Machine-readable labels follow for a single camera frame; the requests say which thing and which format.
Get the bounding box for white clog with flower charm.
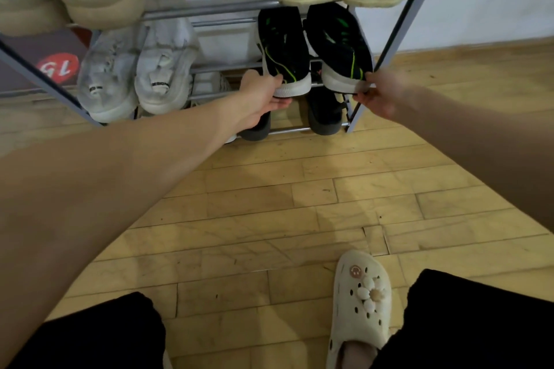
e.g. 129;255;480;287
326;250;393;369

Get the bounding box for person's right leg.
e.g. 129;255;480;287
343;340;379;369

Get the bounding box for black shorts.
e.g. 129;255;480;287
8;269;554;369

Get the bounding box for white sneaker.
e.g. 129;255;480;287
77;28;144;124
134;20;201;116

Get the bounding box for dark board with red circle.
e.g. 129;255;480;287
0;28;94;95

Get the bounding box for black sneaker with green stripes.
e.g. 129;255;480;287
257;7;312;98
305;2;376;95

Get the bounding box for person's left hand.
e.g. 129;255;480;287
227;69;293;132

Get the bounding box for metal shoe rack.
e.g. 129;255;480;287
0;0;453;134

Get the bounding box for person's right forearm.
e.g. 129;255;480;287
405;84;554;233

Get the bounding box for person's left forearm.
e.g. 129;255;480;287
0;98;243;369

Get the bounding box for plain black shoe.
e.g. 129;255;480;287
306;82;347;136
237;111;272;142

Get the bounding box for person's right hand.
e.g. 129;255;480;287
353;70;412;121

